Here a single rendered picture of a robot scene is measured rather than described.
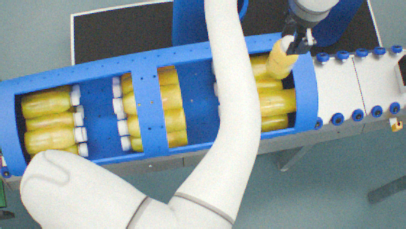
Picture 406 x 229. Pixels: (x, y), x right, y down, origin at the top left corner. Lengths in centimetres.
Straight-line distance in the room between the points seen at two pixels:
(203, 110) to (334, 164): 117
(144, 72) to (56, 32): 147
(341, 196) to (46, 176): 210
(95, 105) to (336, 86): 75
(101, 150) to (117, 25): 112
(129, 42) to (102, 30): 15
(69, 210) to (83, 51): 194
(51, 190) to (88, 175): 7
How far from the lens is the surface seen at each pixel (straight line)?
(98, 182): 88
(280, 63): 145
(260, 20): 282
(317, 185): 282
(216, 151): 92
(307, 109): 162
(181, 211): 88
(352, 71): 198
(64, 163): 90
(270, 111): 168
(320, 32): 268
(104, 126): 181
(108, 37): 277
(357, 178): 288
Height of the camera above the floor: 271
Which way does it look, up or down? 75 degrees down
